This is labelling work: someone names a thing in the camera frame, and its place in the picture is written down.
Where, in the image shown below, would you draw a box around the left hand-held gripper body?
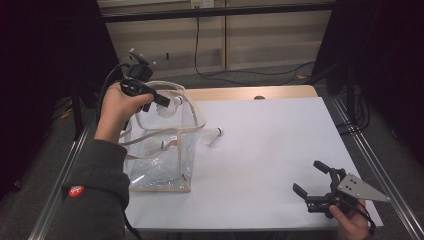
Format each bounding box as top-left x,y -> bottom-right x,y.
119,48 -> 158,100

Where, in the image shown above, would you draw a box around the white table sheet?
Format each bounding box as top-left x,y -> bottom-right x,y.
124,96 -> 384,231

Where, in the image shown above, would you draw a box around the clear bag with beige trim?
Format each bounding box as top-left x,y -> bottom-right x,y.
119,79 -> 208,194

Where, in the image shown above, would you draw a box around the black wall cable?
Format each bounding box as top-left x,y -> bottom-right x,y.
194,15 -> 316,87

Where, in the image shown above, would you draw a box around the black curtain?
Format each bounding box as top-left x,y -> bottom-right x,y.
313,0 -> 424,164
0,0 -> 128,201

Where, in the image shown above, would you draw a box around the person's right hand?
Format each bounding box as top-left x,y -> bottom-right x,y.
327,198 -> 372,240

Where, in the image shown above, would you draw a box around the black floor cables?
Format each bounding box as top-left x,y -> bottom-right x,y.
336,89 -> 371,134

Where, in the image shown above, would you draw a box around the black metal crossbar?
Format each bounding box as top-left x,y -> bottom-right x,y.
101,2 -> 336,24

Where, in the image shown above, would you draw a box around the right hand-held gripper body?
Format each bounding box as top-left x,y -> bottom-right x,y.
305,167 -> 391,219

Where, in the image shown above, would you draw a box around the left hand-held gripper cable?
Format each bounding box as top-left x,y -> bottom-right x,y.
95,63 -> 144,240

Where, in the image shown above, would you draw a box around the person's left hand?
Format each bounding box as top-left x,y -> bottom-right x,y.
94,81 -> 156,144

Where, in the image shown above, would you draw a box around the white wall socket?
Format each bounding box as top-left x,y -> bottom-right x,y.
190,0 -> 215,9

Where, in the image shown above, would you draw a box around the black metal stand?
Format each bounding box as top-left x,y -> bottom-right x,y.
311,61 -> 358,114
71,76 -> 101,141

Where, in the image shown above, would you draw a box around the white shuttlecock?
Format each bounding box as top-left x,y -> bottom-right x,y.
156,95 -> 184,118
141,139 -> 169,158
199,126 -> 224,147

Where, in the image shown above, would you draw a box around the hand-held gripper cable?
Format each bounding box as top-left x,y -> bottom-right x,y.
352,198 -> 377,236
95,63 -> 144,240

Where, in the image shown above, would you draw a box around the aluminium floor rail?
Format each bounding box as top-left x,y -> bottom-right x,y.
331,96 -> 424,240
28,109 -> 96,240

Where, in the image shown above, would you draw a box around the right hand-held gripper cable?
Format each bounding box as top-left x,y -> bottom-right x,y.
352,198 -> 377,236

